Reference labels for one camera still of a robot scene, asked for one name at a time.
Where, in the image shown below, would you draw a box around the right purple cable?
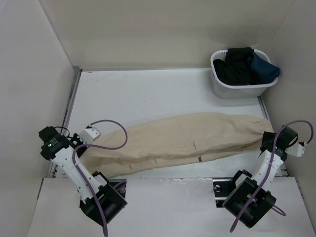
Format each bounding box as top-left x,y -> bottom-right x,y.
229,119 -> 315,233

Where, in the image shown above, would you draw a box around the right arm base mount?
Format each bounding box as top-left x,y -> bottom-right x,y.
213,178 -> 236,208

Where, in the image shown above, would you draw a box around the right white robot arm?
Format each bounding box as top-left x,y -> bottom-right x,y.
223,127 -> 298,228

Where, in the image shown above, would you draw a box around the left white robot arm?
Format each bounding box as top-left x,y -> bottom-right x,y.
39,126 -> 127,227

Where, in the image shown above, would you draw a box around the black garment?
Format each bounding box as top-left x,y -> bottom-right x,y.
213,47 -> 254,86

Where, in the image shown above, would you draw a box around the navy blue garment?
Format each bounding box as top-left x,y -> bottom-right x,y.
247,52 -> 280,85

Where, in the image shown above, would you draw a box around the white plastic basket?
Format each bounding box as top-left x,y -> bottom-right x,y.
210,47 -> 280,99

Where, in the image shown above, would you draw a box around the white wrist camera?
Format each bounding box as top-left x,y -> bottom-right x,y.
79,126 -> 101,144
286,142 -> 307,157

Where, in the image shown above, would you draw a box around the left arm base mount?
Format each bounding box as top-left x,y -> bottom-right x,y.
109,179 -> 127,198

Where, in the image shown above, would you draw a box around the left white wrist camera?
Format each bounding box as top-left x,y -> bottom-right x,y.
79,126 -> 101,144

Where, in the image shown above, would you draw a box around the beige trousers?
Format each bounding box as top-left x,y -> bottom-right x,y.
81,112 -> 273,177

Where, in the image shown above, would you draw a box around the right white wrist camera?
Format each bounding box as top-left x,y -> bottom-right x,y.
286,142 -> 307,157

